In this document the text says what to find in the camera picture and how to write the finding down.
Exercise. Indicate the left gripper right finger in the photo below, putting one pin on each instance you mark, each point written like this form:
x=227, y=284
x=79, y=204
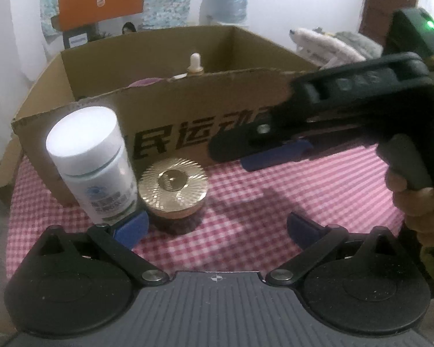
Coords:
x=357, y=283

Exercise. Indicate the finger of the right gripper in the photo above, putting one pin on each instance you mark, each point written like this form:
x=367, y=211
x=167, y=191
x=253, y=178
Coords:
x=271, y=141

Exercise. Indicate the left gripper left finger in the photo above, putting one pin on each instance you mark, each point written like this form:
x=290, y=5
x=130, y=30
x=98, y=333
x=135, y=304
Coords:
x=74, y=283

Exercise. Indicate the pink plastic lid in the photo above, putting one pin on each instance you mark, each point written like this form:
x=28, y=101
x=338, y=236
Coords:
x=145, y=82

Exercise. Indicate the person's right hand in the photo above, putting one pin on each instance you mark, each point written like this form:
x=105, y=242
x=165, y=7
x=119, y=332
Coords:
x=417, y=205

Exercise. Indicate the pink checkered cloth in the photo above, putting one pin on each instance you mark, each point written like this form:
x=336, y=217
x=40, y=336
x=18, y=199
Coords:
x=242, y=225

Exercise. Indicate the white plush toy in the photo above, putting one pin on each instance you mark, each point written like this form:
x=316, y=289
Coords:
x=323, y=50

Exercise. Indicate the white dropper bottle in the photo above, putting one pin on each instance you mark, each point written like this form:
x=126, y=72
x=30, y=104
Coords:
x=195, y=68

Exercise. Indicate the gold round jar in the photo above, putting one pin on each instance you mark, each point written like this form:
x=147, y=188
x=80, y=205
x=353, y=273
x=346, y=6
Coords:
x=173, y=188

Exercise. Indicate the brown cardboard box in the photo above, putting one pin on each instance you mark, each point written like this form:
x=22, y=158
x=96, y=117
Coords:
x=244, y=75

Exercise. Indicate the white pill bottle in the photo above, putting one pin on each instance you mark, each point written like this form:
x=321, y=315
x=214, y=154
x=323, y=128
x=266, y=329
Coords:
x=89, y=152

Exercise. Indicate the blue water jug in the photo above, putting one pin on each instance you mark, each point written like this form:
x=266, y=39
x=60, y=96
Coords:
x=223, y=12

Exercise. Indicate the orange appliance carton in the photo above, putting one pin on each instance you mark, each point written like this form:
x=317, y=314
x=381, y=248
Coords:
x=78, y=20

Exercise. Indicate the white curtain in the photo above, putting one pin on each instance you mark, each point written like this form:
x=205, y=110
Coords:
x=23, y=56

